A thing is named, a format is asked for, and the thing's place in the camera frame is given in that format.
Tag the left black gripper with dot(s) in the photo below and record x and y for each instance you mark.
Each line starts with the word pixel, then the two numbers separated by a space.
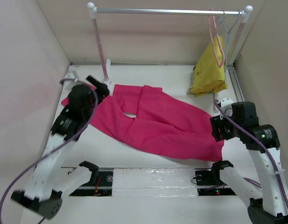
pixel 102 90

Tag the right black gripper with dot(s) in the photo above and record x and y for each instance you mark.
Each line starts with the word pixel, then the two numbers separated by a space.
pixel 216 122

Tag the pink trousers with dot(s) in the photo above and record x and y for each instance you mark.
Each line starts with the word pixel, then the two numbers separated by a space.
pixel 149 120

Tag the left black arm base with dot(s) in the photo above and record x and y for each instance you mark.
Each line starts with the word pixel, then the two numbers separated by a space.
pixel 100 183

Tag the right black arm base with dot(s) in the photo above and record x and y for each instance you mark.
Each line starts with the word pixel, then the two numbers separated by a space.
pixel 208 181

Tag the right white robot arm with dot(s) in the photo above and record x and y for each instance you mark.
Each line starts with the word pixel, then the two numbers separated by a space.
pixel 267 201

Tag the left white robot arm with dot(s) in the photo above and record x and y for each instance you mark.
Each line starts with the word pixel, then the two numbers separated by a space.
pixel 45 191

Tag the pink plastic hanger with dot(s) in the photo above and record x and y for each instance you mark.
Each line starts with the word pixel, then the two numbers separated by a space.
pixel 216 41

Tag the light blue plastic hanger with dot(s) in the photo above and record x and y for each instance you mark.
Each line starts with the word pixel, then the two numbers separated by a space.
pixel 228 31

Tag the yellow garment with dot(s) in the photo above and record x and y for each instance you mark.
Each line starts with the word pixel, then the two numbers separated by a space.
pixel 207 76

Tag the white and silver clothes rack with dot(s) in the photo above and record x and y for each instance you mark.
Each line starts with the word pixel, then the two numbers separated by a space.
pixel 106 63

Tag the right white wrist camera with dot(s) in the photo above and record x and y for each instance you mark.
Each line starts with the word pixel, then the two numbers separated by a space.
pixel 226 105

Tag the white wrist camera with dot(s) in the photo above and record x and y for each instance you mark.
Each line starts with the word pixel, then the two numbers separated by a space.
pixel 226 105
pixel 71 74

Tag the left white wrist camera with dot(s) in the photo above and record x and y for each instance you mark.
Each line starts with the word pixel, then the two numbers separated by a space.
pixel 71 74

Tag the aluminium rail right side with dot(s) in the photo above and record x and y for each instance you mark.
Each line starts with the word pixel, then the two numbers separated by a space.
pixel 235 84

